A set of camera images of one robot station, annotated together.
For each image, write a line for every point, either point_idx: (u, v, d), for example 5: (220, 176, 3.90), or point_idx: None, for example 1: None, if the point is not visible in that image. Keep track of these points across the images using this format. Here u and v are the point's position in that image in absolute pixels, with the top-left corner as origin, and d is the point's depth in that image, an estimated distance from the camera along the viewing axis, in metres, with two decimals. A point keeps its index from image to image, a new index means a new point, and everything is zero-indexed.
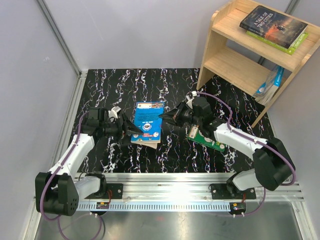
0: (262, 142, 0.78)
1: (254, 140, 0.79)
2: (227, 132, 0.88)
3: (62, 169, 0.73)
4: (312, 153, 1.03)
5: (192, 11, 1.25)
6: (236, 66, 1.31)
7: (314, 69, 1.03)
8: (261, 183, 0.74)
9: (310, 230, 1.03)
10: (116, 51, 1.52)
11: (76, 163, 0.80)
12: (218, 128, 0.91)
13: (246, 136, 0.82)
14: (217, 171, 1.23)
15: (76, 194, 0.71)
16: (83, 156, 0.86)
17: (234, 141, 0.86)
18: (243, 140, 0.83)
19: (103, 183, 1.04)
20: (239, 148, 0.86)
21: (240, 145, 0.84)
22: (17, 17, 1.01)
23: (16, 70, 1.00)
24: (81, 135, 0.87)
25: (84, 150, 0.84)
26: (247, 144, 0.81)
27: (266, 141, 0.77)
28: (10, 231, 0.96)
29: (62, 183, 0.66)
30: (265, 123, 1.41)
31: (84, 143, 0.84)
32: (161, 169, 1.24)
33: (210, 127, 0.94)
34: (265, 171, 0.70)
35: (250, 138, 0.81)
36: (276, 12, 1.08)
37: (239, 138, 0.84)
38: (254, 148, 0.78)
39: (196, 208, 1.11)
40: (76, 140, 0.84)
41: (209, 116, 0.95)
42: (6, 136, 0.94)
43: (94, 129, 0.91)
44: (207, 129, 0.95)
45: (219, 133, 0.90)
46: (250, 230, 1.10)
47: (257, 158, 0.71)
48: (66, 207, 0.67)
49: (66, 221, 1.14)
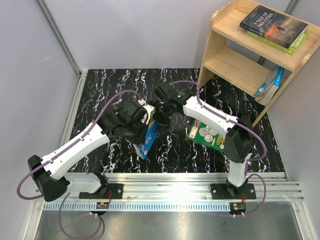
0: (233, 120, 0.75)
1: (225, 119, 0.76)
2: (198, 107, 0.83)
3: (51, 164, 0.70)
4: (313, 154, 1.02)
5: (192, 12, 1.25)
6: (236, 66, 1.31)
7: (314, 69, 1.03)
8: (228, 155, 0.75)
9: (310, 230, 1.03)
10: (116, 51, 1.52)
11: (72, 160, 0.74)
12: (187, 102, 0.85)
13: (218, 114, 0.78)
14: (217, 171, 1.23)
15: (60, 187, 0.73)
16: (86, 152, 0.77)
17: (205, 117, 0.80)
18: (214, 118, 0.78)
19: (102, 190, 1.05)
20: (209, 125, 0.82)
21: (210, 122, 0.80)
22: (17, 17, 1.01)
23: (16, 70, 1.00)
24: (96, 128, 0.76)
25: (89, 147, 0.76)
26: (219, 122, 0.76)
27: (237, 119, 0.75)
28: (10, 230, 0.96)
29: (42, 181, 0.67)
30: (265, 123, 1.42)
31: (91, 141, 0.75)
32: (161, 169, 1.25)
33: (177, 98, 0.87)
34: (236, 149, 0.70)
35: (223, 116, 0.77)
36: (276, 12, 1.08)
37: (210, 115, 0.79)
38: (226, 127, 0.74)
39: (196, 208, 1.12)
40: (84, 134, 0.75)
41: (174, 92, 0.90)
42: (6, 136, 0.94)
43: (118, 124, 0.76)
44: (175, 102, 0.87)
45: (189, 108, 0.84)
46: (250, 230, 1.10)
47: (230, 138, 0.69)
48: (46, 196, 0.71)
49: (66, 221, 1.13)
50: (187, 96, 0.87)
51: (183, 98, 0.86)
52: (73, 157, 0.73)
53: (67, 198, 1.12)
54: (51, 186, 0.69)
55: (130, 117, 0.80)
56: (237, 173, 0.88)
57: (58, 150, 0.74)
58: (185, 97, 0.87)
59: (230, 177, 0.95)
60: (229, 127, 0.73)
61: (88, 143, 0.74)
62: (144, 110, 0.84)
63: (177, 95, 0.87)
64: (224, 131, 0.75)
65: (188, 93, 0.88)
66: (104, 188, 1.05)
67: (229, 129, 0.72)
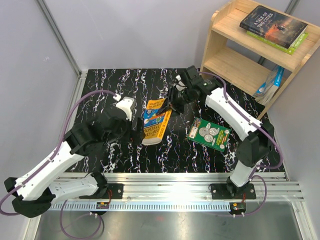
0: (256, 124, 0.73)
1: (249, 121, 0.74)
2: (222, 101, 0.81)
3: (22, 188, 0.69)
4: (313, 154, 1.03)
5: (192, 12, 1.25)
6: (236, 65, 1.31)
7: (314, 69, 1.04)
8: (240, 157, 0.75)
9: (310, 230, 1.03)
10: (116, 51, 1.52)
11: (46, 181, 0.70)
12: (212, 93, 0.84)
13: (242, 114, 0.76)
14: (217, 171, 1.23)
15: (38, 205, 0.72)
16: (61, 171, 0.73)
17: (227, 113, 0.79)
18: (238, 117, 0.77)
19: (102, 191, 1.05)
20: (230, 122, 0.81)
21: (232, 120, 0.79)
22: (17, 17, 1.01)
23: (16, 70, 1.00)
24: (65, 147, 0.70)
25: (61, 167, 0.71)
26: (241, 123, 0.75)
27: (261, 124, 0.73)
28: (10, 231, 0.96)
29: (16, 203, 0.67)
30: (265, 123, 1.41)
31: (60, 163, 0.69)
32: (161, 169, 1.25)
33: (203, 87, 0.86)
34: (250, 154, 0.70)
35: (247, 118, 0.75)
36: (276, 12, 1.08)
37: (233, 112, 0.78)
38: (247, 130, 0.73)
39: (196, 208, 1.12)
40: (52, 156, 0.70)
41: (199, 79, 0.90)
42: (6, 137, 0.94)
43: (90, 140, 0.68)
44: (199, 89, 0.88)
45: (213, 100, 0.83)
46: (250, 230, 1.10)
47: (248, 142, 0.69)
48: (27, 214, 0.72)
49: (66, 221, 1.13)
50: (213, 86, 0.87)
51: (208, 87, 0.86)
52: (44, 179, 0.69)
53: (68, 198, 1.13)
54: (25, 208, 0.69)
55: (104, 129, 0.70)
56: (241, 173, 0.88)
57: (30, 172, 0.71)
58: (211, 86, 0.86)
59: (233, 174, 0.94)
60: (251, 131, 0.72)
61: (57, 164, 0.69)
62: (120, 118, 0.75)
63: (203, 84, 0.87)
64: (244, 133, 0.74)
65: (215, 83, 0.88)
66: (104, 188, 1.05)
67: (250, 133, 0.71)
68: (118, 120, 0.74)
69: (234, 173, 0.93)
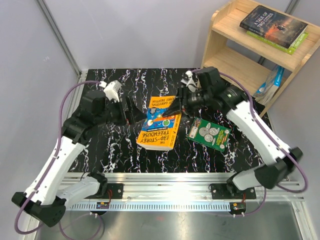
0: (285, 150, 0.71)
1: (278, 146, 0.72)
2: (248, 118, 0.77)
3: (37, 193, 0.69)
4: (314, 154, 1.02)
5: (192, 12, 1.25)
6: (236, 65, 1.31)
7: (315, 69, 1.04)
8: (259, 178, 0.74)
9: (310, 230, 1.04)
10: (116, 51, 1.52)
11: (57, 180, 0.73)
12: (237, 107, 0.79)
13: (270, 136, 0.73)
14: (217, 171, 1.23)
15: (57, 208, 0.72)
16: (68, 166, 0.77)
17: (253, 133, 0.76)
18: (265, 139, 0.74)
19: (103, 186, 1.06)
20: (254, 141, 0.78)
21: (258, 141, 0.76)
22: (17, 17, 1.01)
23: (16, 70, 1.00)
24: (64, 140, 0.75)
25: (67, 162, 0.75)
26: (268, 146, 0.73)
27: (290, 150, 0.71)
28: (10, 231, 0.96)
29: (38, 210, 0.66)
30: (265, 122, 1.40)
31: (66, 155, 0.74)
32: (161, 169, 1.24)
33: (226, 98, 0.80)
34: (274, 180, 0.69)
35: (275, 142, 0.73)
36: (276, 12, 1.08)
37: (260, 133, 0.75)
38: (275, 155, 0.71)
39: (196, 208, 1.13)
40: (55, 152, 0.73)
41: (221, 86, 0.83)
42: (6, 137, 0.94)
43: (86, 127, 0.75)
44: (222, 100, 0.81)
45: (238, 116, 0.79)
46: (250, 231, 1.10)
47: (275, 168, 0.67)
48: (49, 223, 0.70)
49: (66, 221, 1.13)
50: (237, 98, 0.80)
51: (232, 99, 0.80)
52: (56, 176, 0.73)
53: None
54: (46, 212, 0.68)
55: (92, 114, 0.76)
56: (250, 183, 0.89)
57: (38, 178, 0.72)
58: (235, 98, 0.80)
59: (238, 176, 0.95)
60: (279, 157, 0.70)
61: (64, 157, 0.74)
62: (100, 98, 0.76)
63: (227, 95, 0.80)
64: (271, 158, 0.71)
65: (240, 95, 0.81)
66: (105, 183, 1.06)
67: (279, 159, 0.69)
68: (100, 103, 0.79)
69: (240, 175, 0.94)
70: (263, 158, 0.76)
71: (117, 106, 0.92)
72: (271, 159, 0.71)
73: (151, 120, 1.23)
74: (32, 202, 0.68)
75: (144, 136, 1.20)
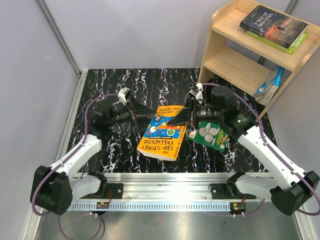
0: (300, 174, 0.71)
1: (292, 170, 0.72)
2: (260, 143, 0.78)
3: (62, 167, 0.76)
4: (314, 154, 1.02)
5: (192, 12, 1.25)
6: (236, 65, 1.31)
7: (315, 69, 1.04)
8: (276, 202, 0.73)
9: (310, 230, 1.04)
10: (116, 51, 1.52)
11: (77, 165, 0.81)
12: (248, 132, 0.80)
13: (283, 161, 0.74)
14: (217, 171, 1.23)
15: (69, 195, 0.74)
16: (88, 156, 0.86)
17: (266, 158, 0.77)
18: (278, 163, 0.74)
19: (103, 185, 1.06)
20: (267, 165, 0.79)
21: (271, 165, 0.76)
22: (18, 18, 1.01)
23: (16, 70, 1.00)
24: (90, 136, 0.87)
25: (88, 153, 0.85)
26: (282, 171, 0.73)
27: (304, 174, 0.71)
28: (10, 231, 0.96)
29: (59, 181, 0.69)
30: (265, 122, 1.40)
31: (91, 145, 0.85)
32: (161, 169, 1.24)
33: (236, 124, 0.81)
34: (290, 205, 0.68)
35: (289, 166, 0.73)
36: (276, 12, 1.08)
37: (273, 158, 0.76)
38: (290, 180, 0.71)
39: (196, 208, 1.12)
40: (83, 140, 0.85)
41: (233, 109, 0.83)
42: (6, 137, 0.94)
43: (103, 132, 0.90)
44: (232, 126, 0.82)
45: (249, 141, 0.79)
46: (250, 231, 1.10)
47: (290, 194, 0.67)
48: (57, 209, 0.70)
49: (66, 221, 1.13)
50: (247, 123, 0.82)
51: (242, 125, 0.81)
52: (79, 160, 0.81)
53: None
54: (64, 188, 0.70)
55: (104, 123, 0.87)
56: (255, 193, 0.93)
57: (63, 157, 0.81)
58: (245, 124, 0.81)
59: (243, 182, 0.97)
60: (294, 182, 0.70)
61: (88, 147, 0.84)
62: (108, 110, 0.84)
63: (238, 120, 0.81)
64: (286, 182, 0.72)
65: (250, 120, 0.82)
66: (104, 182, 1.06)
67: (294, 184, 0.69)
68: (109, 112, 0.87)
69: (245, 182, 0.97)
70: (279, 183, 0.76)
71: (126, 109, 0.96)
72: (287, 184, 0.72)
73: (155, 127, 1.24)
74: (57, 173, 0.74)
75: (145, 143, 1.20)
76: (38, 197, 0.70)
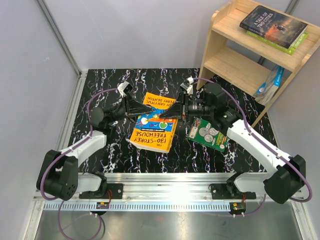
0: (285, 158, 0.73)
1: (276, 154, 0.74)
2: (245, 133, 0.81)
3: (71, 152, 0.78)
4: (314, 154, 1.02)
5: (192, 12, 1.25)
6: (236, 66, 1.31)
7: (315, 69, 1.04)
8: (271, 194, 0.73)
9: (310, 230, 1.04)
10: (116, 51, 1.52)
11: (84, 155, 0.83)
12: (234, 124, 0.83)
13: (268, 147, 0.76)
14: (217, 171, 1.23)
15: (74, 181, 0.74)
16: (92, 150, 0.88)
17: (252, 146, 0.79)
18: (263, 150, 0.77)
19: (103, 185, 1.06)
20: (255, 155, 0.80)
21: (258, 153, 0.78)
22: (17, 18, 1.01)
23: (15, 70, 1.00)
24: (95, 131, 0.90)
25: (94, 145, 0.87)
26: (268, 156, 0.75)
27: (289, 158, 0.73)
28: (10, 231, 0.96)
29: (68, 165, 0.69)
30: (265, 123, 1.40)
31: (97, 139, 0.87)
32: (161, 169, 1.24)
33: (223, 119, 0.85)
34: (281, 190, 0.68)
35: (274, 151, 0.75)
36: (276, 12, 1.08)
37: (259, 146, 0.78)
38: (276, 164, 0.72)
39: (196, 208, 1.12)
40: (91, 133, 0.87)
41: (222, 105, 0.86)
42: (6, 137, 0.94)
43: (107, 130, 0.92)
44: (219, 121, 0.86)
45: (235, 132, 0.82)
46: (250, 231, 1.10)
47: (278, 177, 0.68)
48: (63, 193, 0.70)
49: (67, 221, 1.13)
50: (233, 118, 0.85)
51: (228, 119, 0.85)
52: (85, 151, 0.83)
53: None
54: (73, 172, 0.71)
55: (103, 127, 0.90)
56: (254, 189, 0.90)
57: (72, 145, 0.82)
58: (231, 119, 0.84)
59: (241, 180, 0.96)
60: (280, 165, 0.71)
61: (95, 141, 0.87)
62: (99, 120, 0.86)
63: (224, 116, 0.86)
64: (273, 167, 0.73)
65: (236, 114, 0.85)
66: (104, 182, 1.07)
67: (279, 167, 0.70)
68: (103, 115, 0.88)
69: (243, 179, 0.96)
70: (268, 171, 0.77)
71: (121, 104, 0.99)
72: (273, 169, 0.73)
73: (146, 118, 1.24)
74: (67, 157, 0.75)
75: (137, 135, 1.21)
76: (46, 182, 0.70)
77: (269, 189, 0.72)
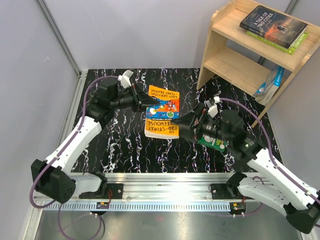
0: (314, 195, 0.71)
1: (306, 192, 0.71)
2: (270, 166, 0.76)
3: (57, 160, 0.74)
4: (314, 154, 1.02)
5: (192, 11, 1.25)
6: (236, 65, 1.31)
7: (315, 69, 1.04)
8: (295, 225, 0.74)
9: (311, 230, 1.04)
10: (116, 51, 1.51)
11: (76, 152, 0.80)
12: (257, 156, 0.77)
13: (296, 182, 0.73)
14: (217, 171, 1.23)
15: (70, 184, 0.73)
16: (85, 143, 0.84)
17: (277, 180, 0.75)
18: (291, 185, 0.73)
19: (103, 186, 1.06)
20: (277, 186, 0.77)
21: (284, 188, 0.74)
22: (17, 18, 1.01)
23: (16, 70, 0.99)
24: (86, 119, 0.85)
25: (86, 138, 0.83)
26: (296, 193, 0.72)
27: (318, 195, 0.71)
28: (10, 231, 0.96)
29: (55, 177, 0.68)
30: (265, 123, 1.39)
31: (88, 130, 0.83)
32: (161, 169, 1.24)
33: (245, 148, 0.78)
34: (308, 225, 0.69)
35: (302, 187, 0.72)
36: (276, 12, 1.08)
37: (284, 180, 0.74)
38: (305, 201, 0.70)
39: (195, 208, 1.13)
40: (79, 127, 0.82)
41: (241, 132, 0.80)
42: (6, 137, 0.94)
43: (103, 112, 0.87)
44: (240, 150, 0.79)
45: (260, 165, 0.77)
46: (250, 231, 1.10)
47: (307, 216, 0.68)
48: (59, 197, 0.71)
49: (66, 221, 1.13)
50: (255, 146, 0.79)
51: (250, 149, 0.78)
52: (75, 149, 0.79)
53: None
54: (64, 181, 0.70)
55: (107, 100, 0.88)
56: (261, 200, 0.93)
57: (59, 147, 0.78)
58: (253, 147, 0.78)
59: (248, 188, 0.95)
60: (310, 203, 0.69)
61: (85, 133, 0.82)
62: (113, 85, 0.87)
63: (245, 144, 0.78)
64: (302, 204, 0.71)
65: (257, 142, 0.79)
66: (105, 183, 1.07)
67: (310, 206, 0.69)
68: (113, 89, 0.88)
69: (249, 188, 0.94)
70: (292, 203, 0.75)
71: (130, 93, 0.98)
72: (302, 206, 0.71)
73: (154, 108, 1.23)
74: (53, 167, 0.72)
75: (150, 125, 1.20)
76: (39, 185, 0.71)
77: (294, 221, 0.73)
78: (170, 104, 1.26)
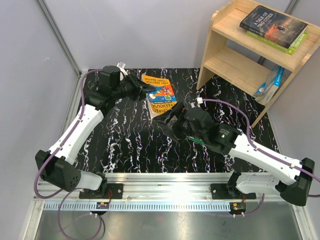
0: (298, 166, 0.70)
1: (290, 165, 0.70)
2: (251, 150, 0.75)
3: (61, 150, 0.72)
4: (314, 154, 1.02)
5: (192, 11, 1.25)
6: (236, 65, 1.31)
7: (315, 69, 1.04)
8: (291, 201, 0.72)
9: (311, 230, 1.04)
10: (116, 51, 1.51)
11: (79, 141, 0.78)
12: (236, 143, 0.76)
13: (278, 158, 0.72)
14: (217, 171, 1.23)
15: (75, 173, 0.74)
16: (88, 132, 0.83)
17: (261, 161, 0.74)
18: (275, 163, 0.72)
19: (103, 186, 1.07)
20: (265, 169, 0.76)
21: (269, 167, 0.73)
22: (17, 18, 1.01)
23: (16, 71, 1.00)
24: (86, 107, 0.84)
25: (88, 127, 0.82)
26: (282, 169, 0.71)
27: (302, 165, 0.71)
28: (10, 231, 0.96)
29: (59, 167, 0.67)
30: (265, 123, 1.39)
31: (89, 119, 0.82)
32: (161, 169, 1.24)
33: (222, 139, 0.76)
34: (301, 197, 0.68)
35: (286, 162, 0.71)
36: (276, 12, 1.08)
37: (268, 159, 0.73)
38: (292, 175, 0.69)
39: (195, 208, 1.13)
40: (80, 116, 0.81)
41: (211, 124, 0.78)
42: (6, 137, 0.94)
43: (105, 100, 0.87)
44: (219, 143, 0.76)
45: (240, 151, 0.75)
46: (250, 231, 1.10)
47: (298, 188, 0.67)
48: (66, 186, 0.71)
49: (66, 221, 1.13)
50: (231, 135, 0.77)
51: (227, 138, 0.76)
52: (78, 139, 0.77)
53: (67, 198, 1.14)
54: (69, 169, 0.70)
55: (110, 87, 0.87)
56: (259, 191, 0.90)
57: (62, 137, 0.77)
58: (229, 136, 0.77)
59: (244, 184, 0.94)
60: (297, 175, 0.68)
61: (87, 122, 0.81)
62: (116, 72, 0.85)
63: (221, 135, 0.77)
64: (290, 179, 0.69)
65: (231, 129, 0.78)
66: (104, 183, 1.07)
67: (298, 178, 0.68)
68: (116, 77, 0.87)
69: (245, 183, 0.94)
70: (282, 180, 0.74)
71: (129, 81, 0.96)
72: (290, 180, 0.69)
73: (153, 94, 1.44)
74: (57, 157, 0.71)
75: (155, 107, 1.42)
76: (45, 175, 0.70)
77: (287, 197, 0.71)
78: (165, 89, 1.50)
